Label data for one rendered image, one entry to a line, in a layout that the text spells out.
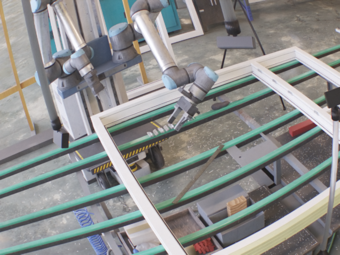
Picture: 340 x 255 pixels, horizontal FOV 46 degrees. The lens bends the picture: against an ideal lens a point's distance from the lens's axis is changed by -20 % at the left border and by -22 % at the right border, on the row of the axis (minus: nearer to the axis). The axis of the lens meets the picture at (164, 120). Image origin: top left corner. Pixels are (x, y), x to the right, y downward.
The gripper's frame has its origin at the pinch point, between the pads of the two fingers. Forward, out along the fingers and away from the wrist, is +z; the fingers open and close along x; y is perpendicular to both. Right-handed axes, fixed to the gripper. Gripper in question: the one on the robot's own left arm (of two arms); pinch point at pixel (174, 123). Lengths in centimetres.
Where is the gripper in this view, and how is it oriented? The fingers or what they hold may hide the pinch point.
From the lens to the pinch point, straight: 255.1
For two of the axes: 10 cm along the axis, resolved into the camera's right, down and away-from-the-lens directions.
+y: 7.2, 4.6, 5.1
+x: -3.6, -3.8, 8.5
